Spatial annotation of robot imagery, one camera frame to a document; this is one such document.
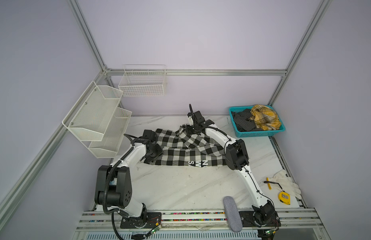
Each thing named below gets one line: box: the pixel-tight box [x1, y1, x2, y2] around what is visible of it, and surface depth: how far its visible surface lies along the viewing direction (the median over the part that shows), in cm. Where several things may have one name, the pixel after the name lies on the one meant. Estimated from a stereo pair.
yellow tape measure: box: [278, 191, 291, 205], surface depth 81 cm
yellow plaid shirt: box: [249, 104, 282, 131], surface depth 106 cm
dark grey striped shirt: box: [231, 108, 263, 132], surface depth 107 cm
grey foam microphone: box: [223, 196, 243, 233], surface depth 75 cm
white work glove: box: [270, 169, 302, 200], surface depth 88 cm
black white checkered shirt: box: [144, 125, 228, 168], surface depth 98 cm
